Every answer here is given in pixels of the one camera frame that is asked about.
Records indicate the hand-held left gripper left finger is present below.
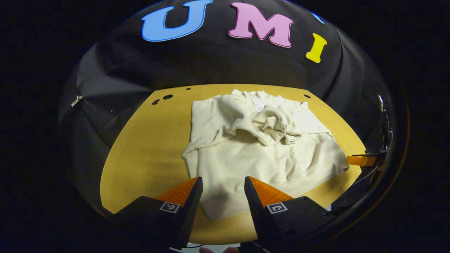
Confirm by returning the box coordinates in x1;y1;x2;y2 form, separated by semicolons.
112;176;204;251

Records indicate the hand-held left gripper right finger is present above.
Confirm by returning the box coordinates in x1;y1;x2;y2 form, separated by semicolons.
244;176;334;251

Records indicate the cream white sweatshirt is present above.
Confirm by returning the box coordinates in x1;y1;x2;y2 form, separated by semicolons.
182;89;350;221

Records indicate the white paper garment tag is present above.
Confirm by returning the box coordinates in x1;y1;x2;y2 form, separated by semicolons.
250;96;265;112

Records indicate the black backdrop cloth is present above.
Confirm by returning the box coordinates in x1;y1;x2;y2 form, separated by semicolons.
58;0;392;211

